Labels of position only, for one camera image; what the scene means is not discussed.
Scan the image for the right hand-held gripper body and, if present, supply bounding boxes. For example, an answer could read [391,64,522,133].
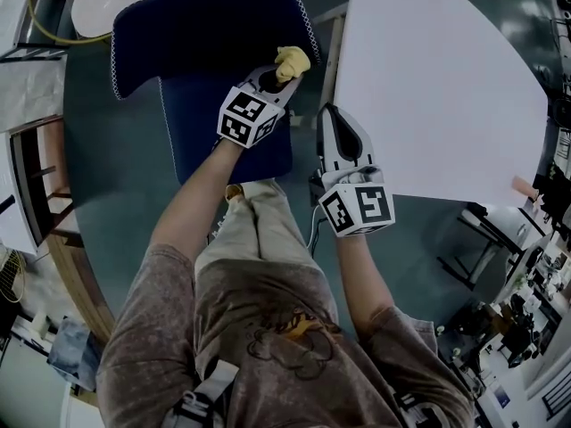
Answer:
[308,162,396,239]

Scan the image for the white curved table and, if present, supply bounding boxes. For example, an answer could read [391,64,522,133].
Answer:
[311,0,549,209]

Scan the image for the grey storage box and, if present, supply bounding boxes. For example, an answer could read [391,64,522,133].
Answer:
[46,317,103,391]

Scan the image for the yellow wiping cloth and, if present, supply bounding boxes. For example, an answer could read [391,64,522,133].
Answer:
[274,45,311,85]

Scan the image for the round wire basket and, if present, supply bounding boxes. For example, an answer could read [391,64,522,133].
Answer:
[0,247,28,305]

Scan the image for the brown wooden plank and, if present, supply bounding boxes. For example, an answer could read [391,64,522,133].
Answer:
[46,234,117,345]

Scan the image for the black white shoulder strap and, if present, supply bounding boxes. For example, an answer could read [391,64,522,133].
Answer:
[171,358,240,428]
[392,388,447,428]

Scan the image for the white-top table dark frame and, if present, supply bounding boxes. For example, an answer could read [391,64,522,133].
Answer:
[0,0,68,64]

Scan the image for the dark blue chair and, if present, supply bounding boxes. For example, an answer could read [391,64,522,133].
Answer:
[110,0,323,186]

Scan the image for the pink cup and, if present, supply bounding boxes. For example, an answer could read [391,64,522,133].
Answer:
[511,176,539,200]

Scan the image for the brown printed t-shirt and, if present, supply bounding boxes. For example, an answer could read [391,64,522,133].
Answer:
[95,243,476,428]

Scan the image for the beige trousers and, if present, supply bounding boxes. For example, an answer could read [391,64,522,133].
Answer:
[194,179,313,280]

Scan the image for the person's left forearm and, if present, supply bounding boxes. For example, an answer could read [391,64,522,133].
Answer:
[149,138,246,262]

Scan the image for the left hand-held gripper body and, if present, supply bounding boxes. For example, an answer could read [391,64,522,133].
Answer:
[216,80,291,150]

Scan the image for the white wooden cabinet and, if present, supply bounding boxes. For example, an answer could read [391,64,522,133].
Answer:
[0,113,75,256]

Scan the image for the white cable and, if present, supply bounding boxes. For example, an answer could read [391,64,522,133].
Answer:
[306,202,323,249]

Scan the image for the person's right forearm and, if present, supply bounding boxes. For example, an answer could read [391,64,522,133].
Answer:
[334,234,398,341]

